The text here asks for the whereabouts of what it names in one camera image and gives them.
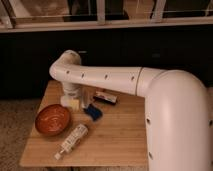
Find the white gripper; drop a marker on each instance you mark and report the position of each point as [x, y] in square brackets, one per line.
[72, 100]

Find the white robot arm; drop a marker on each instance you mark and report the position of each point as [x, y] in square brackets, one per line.
[177, 108]

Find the orange ceramic bowl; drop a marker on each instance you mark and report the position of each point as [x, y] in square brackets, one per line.
[52, 120]

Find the blue sponge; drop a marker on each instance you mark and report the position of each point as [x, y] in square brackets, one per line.
[93, 112]

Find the small red white box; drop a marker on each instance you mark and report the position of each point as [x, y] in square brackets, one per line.
[105, 97]

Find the clear plastic bottle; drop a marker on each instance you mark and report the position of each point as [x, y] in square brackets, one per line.
[72, 140]

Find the small wooden table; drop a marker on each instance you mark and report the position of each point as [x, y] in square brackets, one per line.
[118, 138]

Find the dark cabinet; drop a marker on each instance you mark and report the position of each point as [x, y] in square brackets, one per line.
[25, 57]

